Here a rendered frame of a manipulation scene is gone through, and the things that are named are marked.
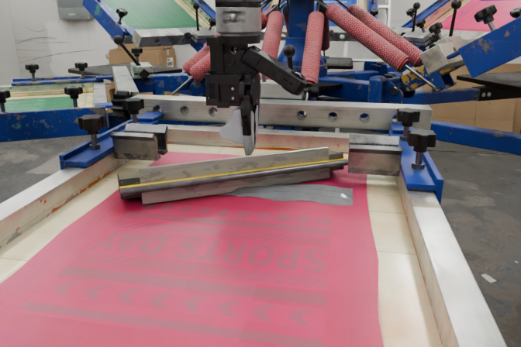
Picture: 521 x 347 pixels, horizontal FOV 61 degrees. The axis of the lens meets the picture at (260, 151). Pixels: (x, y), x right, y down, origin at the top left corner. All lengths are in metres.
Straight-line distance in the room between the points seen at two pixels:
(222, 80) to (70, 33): 5.14
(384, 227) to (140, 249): 0.32
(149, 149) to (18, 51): 5.49
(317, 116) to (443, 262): 0.55
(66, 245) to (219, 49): 0.38
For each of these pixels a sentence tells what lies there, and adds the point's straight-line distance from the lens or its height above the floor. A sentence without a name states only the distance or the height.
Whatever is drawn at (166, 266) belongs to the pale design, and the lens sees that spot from 0.54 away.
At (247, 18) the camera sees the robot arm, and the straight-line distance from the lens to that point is 0.72.
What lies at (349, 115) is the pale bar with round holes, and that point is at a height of 1.02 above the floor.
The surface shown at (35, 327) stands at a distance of 0.49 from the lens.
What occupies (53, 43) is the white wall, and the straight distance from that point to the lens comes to 5.97.
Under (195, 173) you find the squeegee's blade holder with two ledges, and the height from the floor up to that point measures 0.99.
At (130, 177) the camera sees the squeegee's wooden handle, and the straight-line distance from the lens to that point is 0.70.
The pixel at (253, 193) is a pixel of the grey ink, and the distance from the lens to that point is 0.71.
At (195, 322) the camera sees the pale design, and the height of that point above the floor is 0.95.
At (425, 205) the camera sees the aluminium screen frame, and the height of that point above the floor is 0.99.
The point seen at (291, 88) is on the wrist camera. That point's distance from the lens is 0.73.
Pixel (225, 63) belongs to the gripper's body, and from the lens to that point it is 0.76.
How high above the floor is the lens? 1.24
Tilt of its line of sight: 18 degrees down
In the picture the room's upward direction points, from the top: straight up
